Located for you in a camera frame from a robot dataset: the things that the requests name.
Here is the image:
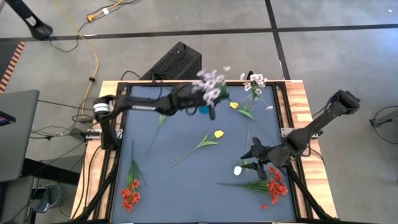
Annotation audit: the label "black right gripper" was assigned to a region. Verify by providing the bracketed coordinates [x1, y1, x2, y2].
[241, 136, 293, 181]

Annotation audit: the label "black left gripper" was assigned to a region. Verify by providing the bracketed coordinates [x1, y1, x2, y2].
[167, 82, 218, 121]

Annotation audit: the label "white blossom spray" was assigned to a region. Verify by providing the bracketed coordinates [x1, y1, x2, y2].
[238, 72, 274, 111]
[191, 65, 231, 108]

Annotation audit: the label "green leafy stem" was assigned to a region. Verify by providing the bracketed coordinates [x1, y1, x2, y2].
[145, 114, 168, 159]

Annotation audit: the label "red flower bunch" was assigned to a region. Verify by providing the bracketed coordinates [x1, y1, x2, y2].
[119, 138, 147, 213]
[216, 166, 289, 205]

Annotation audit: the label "yellow tulip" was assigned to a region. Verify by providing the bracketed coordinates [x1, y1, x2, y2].
[169, 129, 225, 168]
[229, 101, 277, 143]

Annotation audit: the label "clear glass vase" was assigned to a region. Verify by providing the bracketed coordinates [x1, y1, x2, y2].
[241, 92, 261, 113]

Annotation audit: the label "black computer tower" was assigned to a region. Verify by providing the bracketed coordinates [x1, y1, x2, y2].
[139, 41, 203, 81]

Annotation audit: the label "black stand base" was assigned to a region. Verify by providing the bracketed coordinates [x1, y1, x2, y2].
[4, 0, 53, 41]

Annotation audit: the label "blue grey pouch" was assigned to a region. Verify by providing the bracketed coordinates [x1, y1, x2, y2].
[36, 183, 65, 214]

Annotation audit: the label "grey desk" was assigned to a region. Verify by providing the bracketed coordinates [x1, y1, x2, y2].
[0, 90, 40, 183]

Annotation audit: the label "black device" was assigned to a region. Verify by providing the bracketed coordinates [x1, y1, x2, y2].
[0, 110, 16, 127]

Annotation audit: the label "black mat orange stripes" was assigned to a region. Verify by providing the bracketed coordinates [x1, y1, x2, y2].
[0, 40, 26, 94]

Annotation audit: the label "silver base bracket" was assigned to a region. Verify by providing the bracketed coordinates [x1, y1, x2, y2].
[85, 128, 123, 140]
[280, 127, 318, 138]

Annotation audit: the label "black table frame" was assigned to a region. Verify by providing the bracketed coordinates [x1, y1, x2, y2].
[105, 80, 304, 223]

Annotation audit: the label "black frame strut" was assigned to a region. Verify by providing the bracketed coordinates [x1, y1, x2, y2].
[73, 149, 121, 222]
[285, 164, 335, 222]

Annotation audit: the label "black cable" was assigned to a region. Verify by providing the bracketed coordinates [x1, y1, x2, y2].
[37, 98, 96, 112]

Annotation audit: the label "yellow cable with plug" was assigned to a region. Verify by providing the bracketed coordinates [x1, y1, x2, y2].
[86, 0, 126, 22]

